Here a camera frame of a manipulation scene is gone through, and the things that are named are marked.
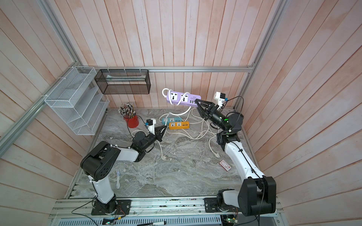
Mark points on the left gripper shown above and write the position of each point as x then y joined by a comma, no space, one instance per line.
158,132

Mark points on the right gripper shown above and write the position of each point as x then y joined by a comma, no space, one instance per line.
208,109

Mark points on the teal power strip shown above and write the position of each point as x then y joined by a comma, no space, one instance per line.
166,121

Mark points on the purple power strip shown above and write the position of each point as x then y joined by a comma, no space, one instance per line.
178,98

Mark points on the orange power strip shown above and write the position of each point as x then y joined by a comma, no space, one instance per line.
179,125

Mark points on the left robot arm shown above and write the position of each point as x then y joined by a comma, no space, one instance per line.
98,163

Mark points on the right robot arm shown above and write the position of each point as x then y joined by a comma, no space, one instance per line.
257,194

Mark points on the red pencil cup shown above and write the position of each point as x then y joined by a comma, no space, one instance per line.
132,122

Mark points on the bundle of pencils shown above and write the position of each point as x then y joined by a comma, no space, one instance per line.
127,110

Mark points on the pink white card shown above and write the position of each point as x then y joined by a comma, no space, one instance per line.
225,165

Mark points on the black mesh basket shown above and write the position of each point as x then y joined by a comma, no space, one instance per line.
123,81

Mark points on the black marker pen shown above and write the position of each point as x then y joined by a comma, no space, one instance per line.
159,223

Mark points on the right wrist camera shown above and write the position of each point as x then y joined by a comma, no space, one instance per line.
221,100

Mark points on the horizontal aluminium wall rail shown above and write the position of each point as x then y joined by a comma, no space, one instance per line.
182,69

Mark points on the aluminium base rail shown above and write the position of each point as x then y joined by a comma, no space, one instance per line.
167,211

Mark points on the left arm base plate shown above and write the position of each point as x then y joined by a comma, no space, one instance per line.
121,207

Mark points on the white wire mesh shelf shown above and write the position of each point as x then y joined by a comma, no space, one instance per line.
79,106

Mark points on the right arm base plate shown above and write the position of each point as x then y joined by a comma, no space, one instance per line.
213,205

